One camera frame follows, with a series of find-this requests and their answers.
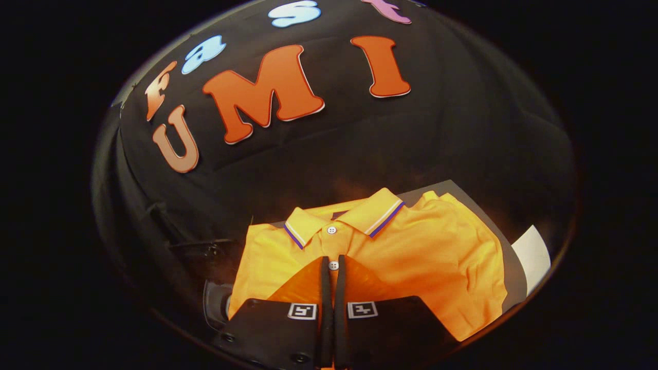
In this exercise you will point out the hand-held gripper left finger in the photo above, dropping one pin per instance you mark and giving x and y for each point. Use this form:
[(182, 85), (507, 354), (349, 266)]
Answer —
[(325, 308)]

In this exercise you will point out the yellow polo shirt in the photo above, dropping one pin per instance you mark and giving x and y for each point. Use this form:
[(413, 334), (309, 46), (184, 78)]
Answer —
[(437, 246)]

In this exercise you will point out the white panel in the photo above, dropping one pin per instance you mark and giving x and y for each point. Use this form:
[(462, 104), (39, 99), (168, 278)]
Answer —
[(534, 257)]

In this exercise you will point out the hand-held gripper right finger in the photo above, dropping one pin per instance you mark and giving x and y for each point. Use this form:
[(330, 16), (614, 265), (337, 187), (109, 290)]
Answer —
[(340, 308)]

